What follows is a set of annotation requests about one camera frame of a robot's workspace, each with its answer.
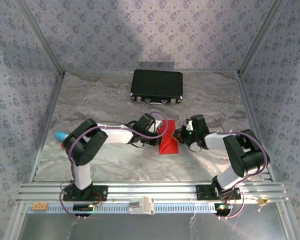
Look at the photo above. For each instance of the red cloth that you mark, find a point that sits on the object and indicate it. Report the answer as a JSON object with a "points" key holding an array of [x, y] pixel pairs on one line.
{"points": [[170, 147]]}

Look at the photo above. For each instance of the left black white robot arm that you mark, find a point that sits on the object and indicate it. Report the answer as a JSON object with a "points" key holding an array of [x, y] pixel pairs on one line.
{"points": [[85, 150]]}

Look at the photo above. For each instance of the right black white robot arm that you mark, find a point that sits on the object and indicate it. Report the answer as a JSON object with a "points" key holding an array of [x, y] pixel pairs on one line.
{"points": [[247, 157]]}

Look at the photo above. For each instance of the black hard case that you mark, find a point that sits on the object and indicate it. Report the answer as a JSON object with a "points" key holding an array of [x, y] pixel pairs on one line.
{"points": [[156, 85]]}

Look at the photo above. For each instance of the small black circuit board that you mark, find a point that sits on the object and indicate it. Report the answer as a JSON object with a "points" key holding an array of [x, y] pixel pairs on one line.
{"points": [[82, 207], [223, 207]]}

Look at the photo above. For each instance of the small red object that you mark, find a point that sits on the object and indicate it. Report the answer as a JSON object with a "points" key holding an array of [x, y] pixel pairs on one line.
{"points": [[63, 145]]}

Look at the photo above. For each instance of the yellow tape tag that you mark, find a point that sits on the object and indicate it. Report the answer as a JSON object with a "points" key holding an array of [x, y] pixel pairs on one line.
{"points": [[263, 201]]}

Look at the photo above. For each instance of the orange tag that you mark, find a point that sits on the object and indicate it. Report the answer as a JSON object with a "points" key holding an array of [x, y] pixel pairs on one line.
{"points": [[40, 206]]}

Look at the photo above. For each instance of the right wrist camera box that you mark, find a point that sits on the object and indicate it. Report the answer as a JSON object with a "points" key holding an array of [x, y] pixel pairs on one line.
{"points": [[189, 125]]}

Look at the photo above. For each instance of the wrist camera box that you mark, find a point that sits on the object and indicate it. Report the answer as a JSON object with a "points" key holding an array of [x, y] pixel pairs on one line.
{"points": [[155, 126], [189, 125]]}

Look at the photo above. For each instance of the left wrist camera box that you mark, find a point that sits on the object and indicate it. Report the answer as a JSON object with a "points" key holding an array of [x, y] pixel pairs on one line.
{"points": [[155, 126]]}

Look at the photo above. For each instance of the aluminium mounting rail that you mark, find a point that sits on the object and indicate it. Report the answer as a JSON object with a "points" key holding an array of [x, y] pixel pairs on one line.
{"points": [[152, 190]]}

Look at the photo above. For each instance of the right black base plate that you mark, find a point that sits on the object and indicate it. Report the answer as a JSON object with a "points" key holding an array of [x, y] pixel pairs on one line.
{"points": [[202, 192]]}

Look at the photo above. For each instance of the aluminium side rail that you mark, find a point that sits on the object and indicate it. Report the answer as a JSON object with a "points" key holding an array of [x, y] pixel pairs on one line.
{"points": [[250, 110], [52, 110]]}

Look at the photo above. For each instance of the white plastic bracket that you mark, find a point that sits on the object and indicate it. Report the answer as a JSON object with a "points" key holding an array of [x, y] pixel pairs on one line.
{"points": [[146, 206]]}

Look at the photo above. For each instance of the aluminium frame post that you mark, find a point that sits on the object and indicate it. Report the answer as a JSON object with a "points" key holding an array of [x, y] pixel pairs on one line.
{"points": [[41, 37], [261, 37]]}

